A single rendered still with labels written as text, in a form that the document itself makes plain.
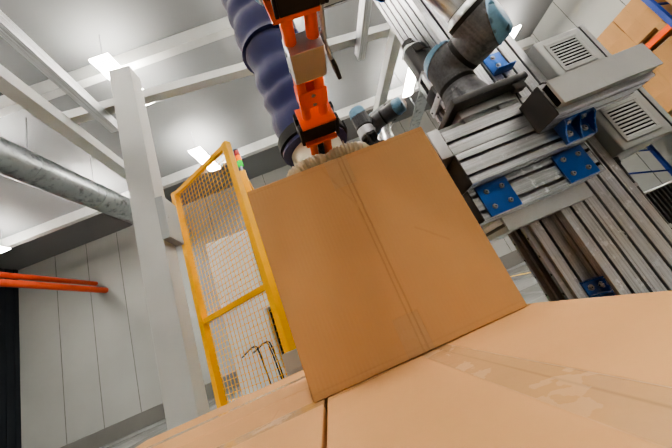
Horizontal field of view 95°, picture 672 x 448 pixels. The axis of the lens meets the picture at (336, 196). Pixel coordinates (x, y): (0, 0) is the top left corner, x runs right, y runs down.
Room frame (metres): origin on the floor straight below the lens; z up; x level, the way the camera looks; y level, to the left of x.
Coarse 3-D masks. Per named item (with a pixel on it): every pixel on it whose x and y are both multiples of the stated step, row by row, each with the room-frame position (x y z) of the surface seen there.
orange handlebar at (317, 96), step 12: (288, 24) 0.35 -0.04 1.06; (312, 24) 0.36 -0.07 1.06; (288, 36) 0.37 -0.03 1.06; (312, 36) 0.39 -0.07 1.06; (300, 84) 0.48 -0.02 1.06; (312, 84) 0.52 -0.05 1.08; (324, 84) 0.51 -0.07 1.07; (300, 96) 0.50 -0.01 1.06; (312, 96) 0.51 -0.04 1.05; (324, 96) 0.53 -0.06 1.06; (300, 108) 0.55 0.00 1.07; (324, 108) 0.58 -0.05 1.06; (324, 144) 0.74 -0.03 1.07
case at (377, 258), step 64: (256, 192) 0.57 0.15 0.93; (320, 192) 0.58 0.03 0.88; (384, 192) 0.59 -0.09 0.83; (448, 192) 0.61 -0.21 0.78; (320, 256) 0.58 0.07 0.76; (384, 256) 0.59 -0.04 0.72; (448, 256) 0.60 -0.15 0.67; (320, 320) 0.57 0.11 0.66; (384, 320) 0.58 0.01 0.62; (448, 320) 0.59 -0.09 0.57; (320, 384) 0.57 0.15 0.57
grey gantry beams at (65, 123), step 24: (384, 24) 2.72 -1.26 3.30; (336, 48) 2.68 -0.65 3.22; (0, 72) 1.51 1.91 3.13; (216, 72) 2.40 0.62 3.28; (240, 72) 2.46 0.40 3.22; (384, 72) 3.29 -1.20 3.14; (24, 96) 1.72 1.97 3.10; (144, 96) 2.27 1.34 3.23; (168, 96) 2.38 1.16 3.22; (384, 96) 3.74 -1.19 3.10; (48, 120) 2.00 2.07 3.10; (72, 120) 2.19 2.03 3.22; (96, 144) 2.50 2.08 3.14; (120, 168) 2.94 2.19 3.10
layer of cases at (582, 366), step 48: (480, 336) 0.54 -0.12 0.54; (528, 336) 0.44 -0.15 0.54; (576, 336) 0.37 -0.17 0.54; (624, 336) 0.32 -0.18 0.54; (288, 384) 0.92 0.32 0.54; (384, 384) 0.50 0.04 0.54; (432, 384) 0.41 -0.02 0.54; (480, 384) 0.35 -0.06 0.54; (528, 384) 0.31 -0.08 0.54; (576, 384) 0.28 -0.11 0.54; (624, 384) 0.25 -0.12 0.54; (192, 432) 0.81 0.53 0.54; (240, 432) 0.59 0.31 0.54; (288, 432) 0.47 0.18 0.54; (336, 432) 0.39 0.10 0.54; (384, 432) 0.34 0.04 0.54; (432, 432) 0.30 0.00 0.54; (480, 432) 0.27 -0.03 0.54; (528, 432) 0.24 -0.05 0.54; (576, 432) 0.22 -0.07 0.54; (624, 432) 0.21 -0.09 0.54
